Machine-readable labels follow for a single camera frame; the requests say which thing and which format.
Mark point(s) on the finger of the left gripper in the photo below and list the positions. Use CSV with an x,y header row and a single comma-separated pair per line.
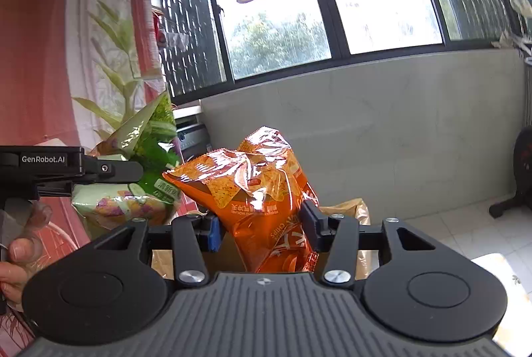
x,y
110,171

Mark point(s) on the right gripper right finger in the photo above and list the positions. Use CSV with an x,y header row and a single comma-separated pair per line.
x,y
341,237

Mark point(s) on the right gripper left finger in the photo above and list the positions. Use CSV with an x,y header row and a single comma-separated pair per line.
x,y
123,256

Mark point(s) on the green snack bag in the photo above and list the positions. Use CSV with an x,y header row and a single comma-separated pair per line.
x,y
137,155

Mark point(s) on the orange chips bag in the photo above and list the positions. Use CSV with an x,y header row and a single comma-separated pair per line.
x,y
240,182

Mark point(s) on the person's left hand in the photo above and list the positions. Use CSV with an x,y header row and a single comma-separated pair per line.
x,y
23,252

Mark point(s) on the brown cardboard box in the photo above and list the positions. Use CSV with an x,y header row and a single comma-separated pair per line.
x,y
274,243

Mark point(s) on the grey appliance by window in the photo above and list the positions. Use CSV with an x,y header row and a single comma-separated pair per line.
x,y
193,137

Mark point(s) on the black exercise bike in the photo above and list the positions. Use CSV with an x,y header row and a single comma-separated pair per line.
x,y
522,171

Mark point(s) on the checkered floral tablecloth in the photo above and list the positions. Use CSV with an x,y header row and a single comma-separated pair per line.
x,y
514,332

